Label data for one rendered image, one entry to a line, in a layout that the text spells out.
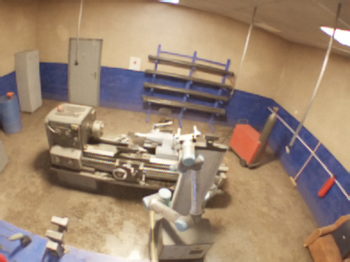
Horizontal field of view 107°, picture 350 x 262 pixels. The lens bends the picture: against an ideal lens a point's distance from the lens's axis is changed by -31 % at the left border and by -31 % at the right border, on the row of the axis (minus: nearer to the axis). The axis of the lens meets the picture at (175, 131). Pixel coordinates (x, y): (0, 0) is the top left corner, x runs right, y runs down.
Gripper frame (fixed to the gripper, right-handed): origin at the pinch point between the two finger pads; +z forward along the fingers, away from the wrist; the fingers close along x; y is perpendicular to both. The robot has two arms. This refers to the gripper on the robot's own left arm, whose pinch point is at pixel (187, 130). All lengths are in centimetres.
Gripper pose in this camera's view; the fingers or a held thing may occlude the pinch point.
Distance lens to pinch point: 154.5
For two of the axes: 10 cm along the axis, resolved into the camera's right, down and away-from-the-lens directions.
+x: -9.8, 1.3, 1.3
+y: -1.8, -7.4, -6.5
